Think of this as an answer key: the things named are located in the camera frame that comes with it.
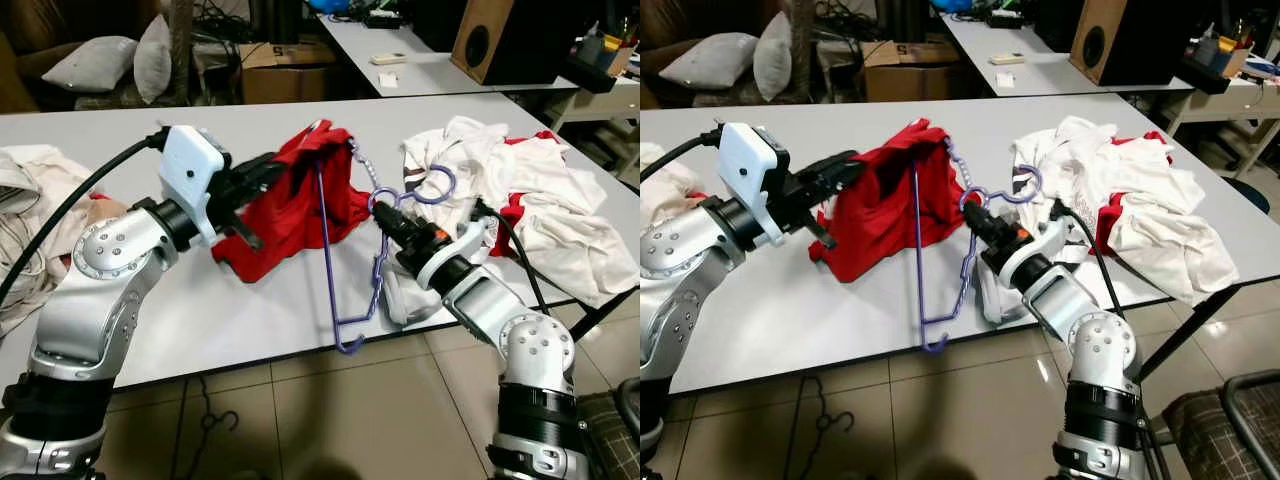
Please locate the purple plastic hanger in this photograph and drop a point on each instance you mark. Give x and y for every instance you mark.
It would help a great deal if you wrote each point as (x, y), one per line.
(919, 250)
(326, 250)

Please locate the narrow grey pillow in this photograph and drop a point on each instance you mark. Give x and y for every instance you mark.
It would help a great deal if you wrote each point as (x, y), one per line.
(772, 55)
(152, 60)

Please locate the red printed T-shirt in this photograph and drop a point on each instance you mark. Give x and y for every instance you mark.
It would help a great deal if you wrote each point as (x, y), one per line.
(290, 210)
(880, 210)

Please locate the black desk organiser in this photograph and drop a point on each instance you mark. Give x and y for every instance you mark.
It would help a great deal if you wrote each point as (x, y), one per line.
(1205, 72)
(590, 75)

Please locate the open cardboard box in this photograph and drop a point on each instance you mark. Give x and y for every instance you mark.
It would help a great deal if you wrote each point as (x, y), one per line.
(905, 82)
(285, 85)

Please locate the white printed shirt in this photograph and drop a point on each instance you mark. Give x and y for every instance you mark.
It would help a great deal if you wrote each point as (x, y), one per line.
(1060, 150)
(450, 150)

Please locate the black table leg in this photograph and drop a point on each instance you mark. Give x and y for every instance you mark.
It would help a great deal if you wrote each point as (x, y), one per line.
(1190, 334)
(598, 320)

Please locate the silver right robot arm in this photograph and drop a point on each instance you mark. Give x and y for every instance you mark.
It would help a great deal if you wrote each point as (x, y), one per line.
(520, 340)
(1095, 350)

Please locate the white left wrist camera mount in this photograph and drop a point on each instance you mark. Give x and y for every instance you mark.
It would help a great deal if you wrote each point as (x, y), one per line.
(750, 170)
(190, 170)

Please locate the large grey pillow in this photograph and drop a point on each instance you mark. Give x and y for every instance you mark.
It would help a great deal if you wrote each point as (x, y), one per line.
(90, 65)
(705, 60)

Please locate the white cloth garment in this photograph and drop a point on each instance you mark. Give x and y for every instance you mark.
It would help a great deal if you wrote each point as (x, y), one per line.
(1170, 240)
(570, 230)

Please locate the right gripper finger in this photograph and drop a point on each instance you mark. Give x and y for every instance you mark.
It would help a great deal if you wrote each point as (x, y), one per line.
(386, 215)
(976, 212)

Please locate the red cloth garment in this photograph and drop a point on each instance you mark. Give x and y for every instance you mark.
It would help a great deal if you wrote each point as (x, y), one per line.
(510, 215)
(1108, 225)

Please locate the white remote control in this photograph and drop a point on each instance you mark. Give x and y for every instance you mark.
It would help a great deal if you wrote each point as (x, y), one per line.
(389, 59)
(1008, 58)

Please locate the blue stool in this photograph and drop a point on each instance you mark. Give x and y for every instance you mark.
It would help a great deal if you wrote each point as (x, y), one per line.
(1250, 195)

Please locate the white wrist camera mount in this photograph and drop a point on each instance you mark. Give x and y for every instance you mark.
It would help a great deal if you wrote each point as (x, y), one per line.
(470, 245)
(750, 170)
(1045, 245)
(190, 170)

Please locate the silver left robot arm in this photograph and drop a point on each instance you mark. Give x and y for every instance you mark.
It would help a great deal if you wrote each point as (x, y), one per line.
(90, 300)
(680, 290)

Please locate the white desk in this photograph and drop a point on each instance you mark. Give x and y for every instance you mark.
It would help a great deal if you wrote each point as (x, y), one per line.
(1050, 75)
(430, 75)

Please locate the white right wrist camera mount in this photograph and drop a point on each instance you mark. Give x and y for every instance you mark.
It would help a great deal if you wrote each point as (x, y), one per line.
(470, 245)
(1045, 245)

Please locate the wooden speaker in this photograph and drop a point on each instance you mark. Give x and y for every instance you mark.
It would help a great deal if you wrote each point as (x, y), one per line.
(510, 40)
(1130, 40)

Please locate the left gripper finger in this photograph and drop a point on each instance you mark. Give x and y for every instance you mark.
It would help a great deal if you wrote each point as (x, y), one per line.
(265, 168)
(245, 230)
(820, 228)
(840, 168)

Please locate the small white card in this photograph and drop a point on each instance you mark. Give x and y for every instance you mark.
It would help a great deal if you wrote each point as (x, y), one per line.
(389, 80)
(1009, 80)

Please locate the plaid cushioned chair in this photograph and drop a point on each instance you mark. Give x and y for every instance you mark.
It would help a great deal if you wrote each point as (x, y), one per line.
(1210, 440)
(610, 440)

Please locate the brown sofa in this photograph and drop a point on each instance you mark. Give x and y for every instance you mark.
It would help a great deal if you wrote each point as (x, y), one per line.
(20, 60)
(650, 50)

